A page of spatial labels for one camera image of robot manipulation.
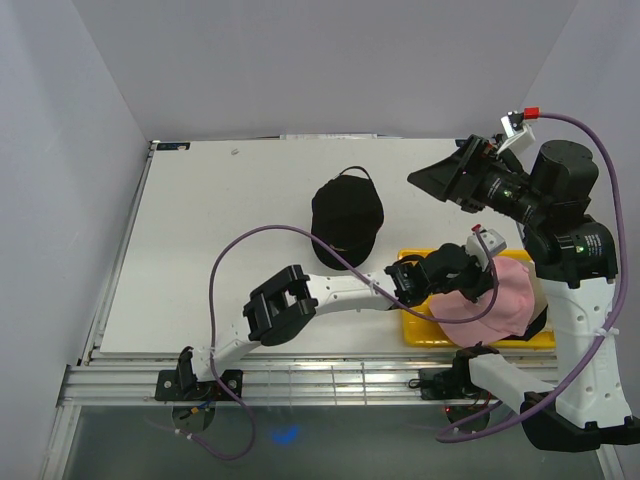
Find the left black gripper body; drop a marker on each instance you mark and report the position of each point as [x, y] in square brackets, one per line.
[468, 281]

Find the yellow plastic tray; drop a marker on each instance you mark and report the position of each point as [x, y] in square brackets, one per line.
[539, 335]

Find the left blue corner label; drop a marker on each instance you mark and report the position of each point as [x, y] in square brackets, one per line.
[172, 146]

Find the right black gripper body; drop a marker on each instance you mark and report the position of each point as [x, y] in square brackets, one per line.
[509, 195]

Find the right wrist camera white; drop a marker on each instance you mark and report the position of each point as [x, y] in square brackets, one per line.
[518, 133]

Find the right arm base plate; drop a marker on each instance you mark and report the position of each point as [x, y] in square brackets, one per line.
[447, 384]

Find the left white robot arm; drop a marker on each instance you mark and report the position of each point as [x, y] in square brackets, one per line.
[280, 308]

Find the black baseball cap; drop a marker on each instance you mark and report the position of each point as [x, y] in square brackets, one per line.
[347, 214]

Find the pink baseball cap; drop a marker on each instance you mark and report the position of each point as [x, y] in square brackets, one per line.
[510, 315]

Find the aluminium frame rail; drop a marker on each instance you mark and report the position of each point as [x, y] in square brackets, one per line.
[268, 380]

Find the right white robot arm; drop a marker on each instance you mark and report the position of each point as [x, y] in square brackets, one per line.
[579, 263]

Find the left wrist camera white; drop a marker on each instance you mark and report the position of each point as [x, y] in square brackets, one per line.
[484, 244]

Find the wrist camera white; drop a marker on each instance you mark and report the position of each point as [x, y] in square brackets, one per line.
[484, 244]
[518, 133]

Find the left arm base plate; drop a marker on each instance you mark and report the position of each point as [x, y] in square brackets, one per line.
[169, 389]

